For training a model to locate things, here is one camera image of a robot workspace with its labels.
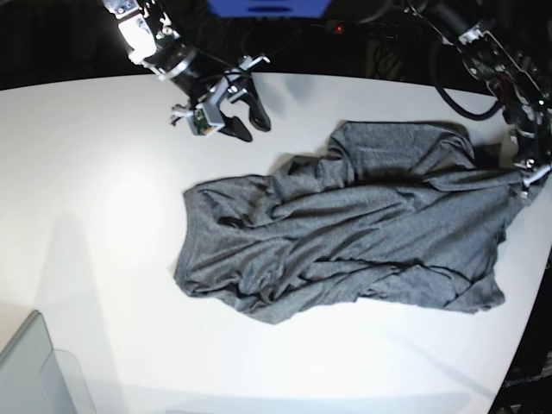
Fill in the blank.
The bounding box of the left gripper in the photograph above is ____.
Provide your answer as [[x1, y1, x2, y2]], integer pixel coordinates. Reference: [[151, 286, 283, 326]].
[[510, 124, 551, 198]]

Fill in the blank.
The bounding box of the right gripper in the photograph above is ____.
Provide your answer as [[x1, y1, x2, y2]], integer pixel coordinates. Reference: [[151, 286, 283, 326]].
[[169, 54, 272, 142]]

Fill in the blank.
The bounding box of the grey t-shirt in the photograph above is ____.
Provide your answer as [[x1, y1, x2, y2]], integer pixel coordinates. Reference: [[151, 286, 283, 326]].
[[174, 122, 540, 324]]

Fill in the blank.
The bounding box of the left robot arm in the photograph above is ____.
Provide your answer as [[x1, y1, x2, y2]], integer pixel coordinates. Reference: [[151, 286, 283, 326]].
[[405, 1, 551, 188]]

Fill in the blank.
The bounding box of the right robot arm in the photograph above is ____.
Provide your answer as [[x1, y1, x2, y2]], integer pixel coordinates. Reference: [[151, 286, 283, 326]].
[[103, 1, 272, 142]]

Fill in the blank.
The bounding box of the blue plastic bin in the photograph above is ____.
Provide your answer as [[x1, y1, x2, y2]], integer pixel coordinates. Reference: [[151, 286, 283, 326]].
[[208, 0, 331, 18]]

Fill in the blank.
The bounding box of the black power strip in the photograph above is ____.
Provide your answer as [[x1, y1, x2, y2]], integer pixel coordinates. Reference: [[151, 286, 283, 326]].
[[323, 20, 422, 39]]

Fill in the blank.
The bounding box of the translucent grey tray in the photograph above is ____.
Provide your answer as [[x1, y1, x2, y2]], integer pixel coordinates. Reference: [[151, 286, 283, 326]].
[[1, 310, 97, 413]]

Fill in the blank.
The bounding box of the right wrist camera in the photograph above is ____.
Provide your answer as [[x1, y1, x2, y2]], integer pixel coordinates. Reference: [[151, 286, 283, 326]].
[[186, 109, 223, 137]]

